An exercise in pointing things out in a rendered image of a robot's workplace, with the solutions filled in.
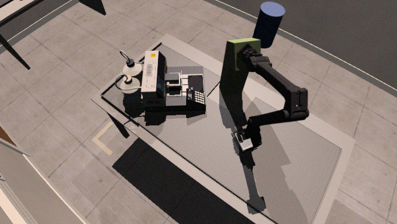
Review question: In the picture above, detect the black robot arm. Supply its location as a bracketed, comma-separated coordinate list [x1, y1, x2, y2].
[237, 43, 309, 147]

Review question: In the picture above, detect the white well plate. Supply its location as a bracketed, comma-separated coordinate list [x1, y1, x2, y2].
[239, 139, 253, 150]

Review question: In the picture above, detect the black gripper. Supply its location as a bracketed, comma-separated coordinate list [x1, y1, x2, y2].
[236, 129, 249, 143]

